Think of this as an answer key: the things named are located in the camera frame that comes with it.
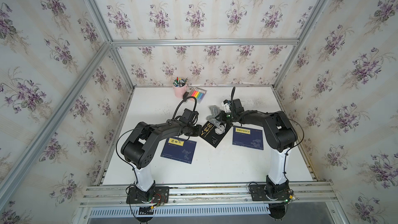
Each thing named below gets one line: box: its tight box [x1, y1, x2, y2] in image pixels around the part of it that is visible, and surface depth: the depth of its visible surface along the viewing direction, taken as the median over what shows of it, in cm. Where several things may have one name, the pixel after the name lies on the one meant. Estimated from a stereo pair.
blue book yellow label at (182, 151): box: [160, 137, 197, 165], surface depth 89 cm
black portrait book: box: [199, 120, 233, 148], surface depth 95 cm
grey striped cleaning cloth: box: [206, 104, 222, 128], surface depth 102 cm
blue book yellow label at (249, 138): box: [232, 127, 264, 151], surface depth 95 cm
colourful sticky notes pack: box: [190, 87, 207, 104], surface depth 117 cm
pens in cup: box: [172, 76, 189, 88], surface depth 110 cm
